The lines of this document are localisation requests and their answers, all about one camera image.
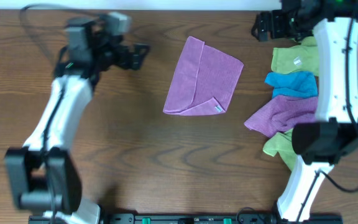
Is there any purple cloth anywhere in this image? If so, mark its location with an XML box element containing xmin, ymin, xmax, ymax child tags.
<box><xmin>163</xmin><ymin>36</ymin><xmax>244</xmax><ymax>116</ymax></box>
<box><xmin>244</xmin><ymin>95</ymin><xmax>318</xmax><ymax>138</ymax></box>

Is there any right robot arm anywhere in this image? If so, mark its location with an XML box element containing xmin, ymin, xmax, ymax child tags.
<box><xmin>251</xmin><ymin>0</ymin><xmax>358</xmax><ymax>223</ymax></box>

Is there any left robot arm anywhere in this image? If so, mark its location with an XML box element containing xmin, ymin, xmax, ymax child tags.
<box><xmin>4</xmin><ymin>12</ymin><xmax>150</xmax><ymax>223</ymax></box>

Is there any upper green cloth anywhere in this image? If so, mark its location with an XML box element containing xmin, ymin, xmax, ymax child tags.
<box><xmin>271</xmin><ymin>36</ymin><xmax>319</xmax><ymax>77</ymax></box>

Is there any green cloth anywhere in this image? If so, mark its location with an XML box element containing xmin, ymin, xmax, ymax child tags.
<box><xmin>271</xmin><ymin>36</ymin><xmax>319</xmax><ymax>77</ymax></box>
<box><xmin>263</xmin><ymin>129</ymin><xmax>296</xmax><ymax>171</ymax></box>

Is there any blue cloth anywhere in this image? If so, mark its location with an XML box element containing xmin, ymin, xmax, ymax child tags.
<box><xmin>265</xmin><ymin>71</ymin><xmax>318</xmax><ymax>98</ymax></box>

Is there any lower green cloth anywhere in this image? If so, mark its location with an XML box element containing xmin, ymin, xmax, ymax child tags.
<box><xmin>263</xmin><ymin>129</ymin><xmax>296</xmax><ymax>171</ymax></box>

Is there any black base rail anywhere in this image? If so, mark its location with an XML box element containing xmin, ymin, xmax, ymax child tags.
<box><xmin>28</xmin><ymin>211</ymin><xmax>343</xmax><ymax>224</ymax></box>

